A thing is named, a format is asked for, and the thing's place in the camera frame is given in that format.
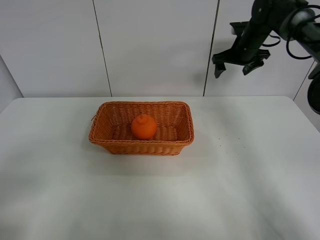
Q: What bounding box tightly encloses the orange wicker basket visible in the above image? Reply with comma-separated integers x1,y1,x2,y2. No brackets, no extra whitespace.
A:
88,101,195,156

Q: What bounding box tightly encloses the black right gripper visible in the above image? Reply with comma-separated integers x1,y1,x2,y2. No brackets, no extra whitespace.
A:
212,0,288,79

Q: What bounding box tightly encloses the orange fruit with stem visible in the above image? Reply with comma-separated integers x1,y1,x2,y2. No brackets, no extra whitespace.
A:
131,113,157,140

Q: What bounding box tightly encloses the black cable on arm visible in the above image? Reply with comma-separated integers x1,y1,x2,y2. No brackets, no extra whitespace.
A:
261,11,316,60

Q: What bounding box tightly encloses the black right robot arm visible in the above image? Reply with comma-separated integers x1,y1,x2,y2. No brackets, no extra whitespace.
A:
211,0,320,78

